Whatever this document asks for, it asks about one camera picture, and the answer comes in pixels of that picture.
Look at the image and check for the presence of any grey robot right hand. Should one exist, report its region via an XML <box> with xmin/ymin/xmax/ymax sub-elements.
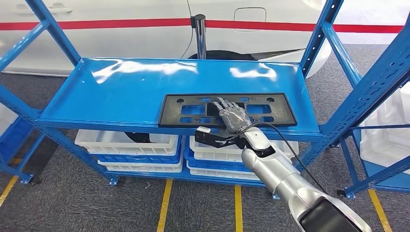
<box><xmin>208</xmin><ymin>97</ymin><xmax>254</xmax><ymax>135</ymax></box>

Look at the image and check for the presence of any black plastic licence plate frame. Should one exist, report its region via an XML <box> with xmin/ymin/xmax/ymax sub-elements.
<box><xmin>158</xmin><ymin>93</ymin><xmax>298</xmax><ymax>129</ymax></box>

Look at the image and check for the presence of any black curved plastic part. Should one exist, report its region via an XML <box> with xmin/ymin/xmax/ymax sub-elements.
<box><xmin>125</xmin><ymin>131</ymin><xmax>151</xmax><ymax>144</ymax></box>

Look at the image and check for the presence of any white plastic bin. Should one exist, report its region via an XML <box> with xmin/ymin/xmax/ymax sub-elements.
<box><xmin>360</xmin><ymin>87</ymin><xmax>410</xmax><ymax>175</ymax></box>
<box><xmin>187</xmin><ymin>161</ymin><xmax>262</xmax><ymax>182</ymax></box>
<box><xmin>0</xmin><ymin>102</ymin><xmax>18</xmax><ymax>137</ymax></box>
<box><xmin>97</xmin><ymin>155</ymin><xmax>185</xmax><ymax>174</ymax></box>
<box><xmin>190</xmin><ymin>136</ymin><xmax>299</xmax><ymax>163</ymax></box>
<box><xmin>74</xmin><ymin>130</ymin><xmax>179</xmax><ymax>157</ymax></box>

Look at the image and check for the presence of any red barrier belt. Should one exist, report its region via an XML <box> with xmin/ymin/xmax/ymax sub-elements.
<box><xmin>205</xmin><ymin>19</ymin><xmax>405</xmax><ymax>34</ymax></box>
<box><xmin>0</xmin><ymin>18</ymin><xmax>193</xmax><ymax>32</ymax></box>

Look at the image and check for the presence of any white car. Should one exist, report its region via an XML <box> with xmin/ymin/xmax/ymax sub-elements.
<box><xmin>0</xmin><ymin>0</ymin><xmax>410</xmax><ymax>79</ymax></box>

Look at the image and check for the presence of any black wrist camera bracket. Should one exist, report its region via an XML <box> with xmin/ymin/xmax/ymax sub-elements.
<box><xmin>194</xmin><ymin>130</ymin><xmax>247</xmax><ymax>149</ymax></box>

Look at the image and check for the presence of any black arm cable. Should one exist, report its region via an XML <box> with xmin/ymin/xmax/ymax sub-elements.
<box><xmin>237</xmin><ymin>122</ymin><xmax>328</xmax><ymax>195</ymax></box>

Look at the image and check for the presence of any chrome stanchion post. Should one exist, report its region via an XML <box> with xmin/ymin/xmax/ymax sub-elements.
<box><xmin>187</xmin><ymin>14</ymin><xmax>257</xmax><ymax>61</ymax></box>

